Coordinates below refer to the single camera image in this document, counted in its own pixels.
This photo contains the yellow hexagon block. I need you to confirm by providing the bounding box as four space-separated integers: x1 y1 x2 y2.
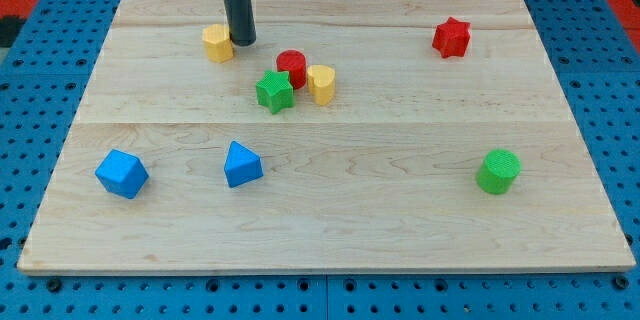
202 24 234 63

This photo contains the red cylinder block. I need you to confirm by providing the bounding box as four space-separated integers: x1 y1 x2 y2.
276 50 307 90

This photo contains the light wooden board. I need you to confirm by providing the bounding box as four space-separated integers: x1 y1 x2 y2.
18 0 636 276

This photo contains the red star block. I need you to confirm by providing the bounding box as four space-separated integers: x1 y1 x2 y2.
432 17 471 58

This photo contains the blue cube block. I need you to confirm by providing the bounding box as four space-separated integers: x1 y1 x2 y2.
94 149 149 199

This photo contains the green star block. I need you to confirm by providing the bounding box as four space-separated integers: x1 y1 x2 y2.
255 70 295 114

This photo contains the green cylinder block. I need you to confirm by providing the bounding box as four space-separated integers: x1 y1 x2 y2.
476 148 521 195

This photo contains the blue triangle block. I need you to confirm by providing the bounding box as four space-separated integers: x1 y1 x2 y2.
224 141 263 188

